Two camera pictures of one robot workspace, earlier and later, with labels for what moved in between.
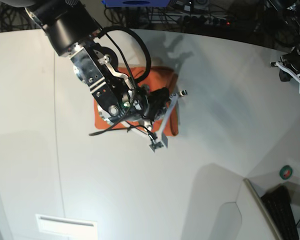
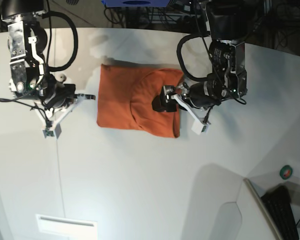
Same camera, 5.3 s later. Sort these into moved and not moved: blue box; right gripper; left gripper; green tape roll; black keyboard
Moved: right gripper; left gripper
Not moved: green tape roll; black keyboard; blue box
